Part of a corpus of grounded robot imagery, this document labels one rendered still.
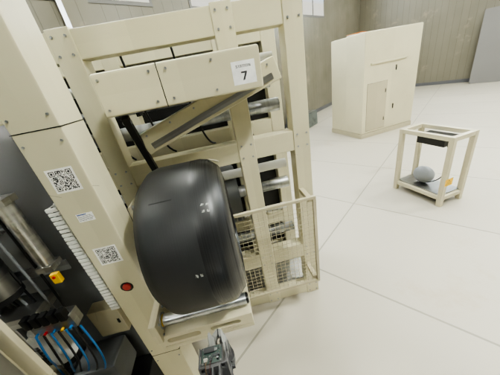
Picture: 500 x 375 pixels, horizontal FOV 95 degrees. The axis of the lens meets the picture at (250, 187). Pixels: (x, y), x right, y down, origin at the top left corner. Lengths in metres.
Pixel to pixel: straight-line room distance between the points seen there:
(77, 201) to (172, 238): 0.33
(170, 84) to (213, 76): 0.16
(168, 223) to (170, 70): 0.56
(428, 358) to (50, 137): 2.13
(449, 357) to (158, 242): 1.83
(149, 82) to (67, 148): 0.36
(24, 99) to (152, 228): 0.45
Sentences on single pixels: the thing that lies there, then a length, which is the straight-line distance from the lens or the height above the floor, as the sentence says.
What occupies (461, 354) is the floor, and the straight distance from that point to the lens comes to 2.11.
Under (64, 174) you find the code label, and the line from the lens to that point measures 0.85.
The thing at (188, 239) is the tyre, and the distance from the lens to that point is 0.68.
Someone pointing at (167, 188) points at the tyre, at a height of 1.42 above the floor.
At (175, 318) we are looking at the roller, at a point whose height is 0.91.
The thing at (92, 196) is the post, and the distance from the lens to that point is 0.85.
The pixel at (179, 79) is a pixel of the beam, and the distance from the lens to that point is 0.96.
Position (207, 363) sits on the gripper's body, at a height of 1.08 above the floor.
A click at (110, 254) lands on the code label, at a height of 1.22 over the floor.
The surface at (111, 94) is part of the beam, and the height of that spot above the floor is 1.71.
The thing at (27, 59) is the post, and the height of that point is 1.81.
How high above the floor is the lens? 1.69
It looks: 26 degrees down
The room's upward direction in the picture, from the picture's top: 11 degrees counter-clockwise
